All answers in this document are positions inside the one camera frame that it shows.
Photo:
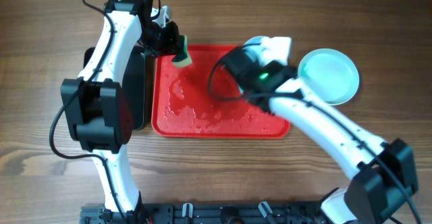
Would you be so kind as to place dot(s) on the light blue plate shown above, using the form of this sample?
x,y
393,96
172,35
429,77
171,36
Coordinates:
x,y
251,42
332,75

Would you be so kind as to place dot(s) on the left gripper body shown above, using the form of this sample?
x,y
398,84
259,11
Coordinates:
x,y
158,42

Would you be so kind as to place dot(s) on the black aluminium base frame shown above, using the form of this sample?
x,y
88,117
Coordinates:
x,y
290,213

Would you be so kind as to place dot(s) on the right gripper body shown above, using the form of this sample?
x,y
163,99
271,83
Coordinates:
x,y
250,96

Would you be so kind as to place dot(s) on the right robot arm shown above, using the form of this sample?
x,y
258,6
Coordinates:
x,y
382,174

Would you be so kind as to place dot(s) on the black rectangular tray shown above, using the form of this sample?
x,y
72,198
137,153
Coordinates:
x,y
134,89

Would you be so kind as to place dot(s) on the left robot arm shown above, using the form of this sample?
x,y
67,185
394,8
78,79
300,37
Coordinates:
x,y
105,103

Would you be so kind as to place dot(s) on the green yellow sponge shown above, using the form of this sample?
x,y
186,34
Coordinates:
x,y
182,57

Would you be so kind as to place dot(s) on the red plastic tray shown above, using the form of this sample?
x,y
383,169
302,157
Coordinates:
x,y
182,106

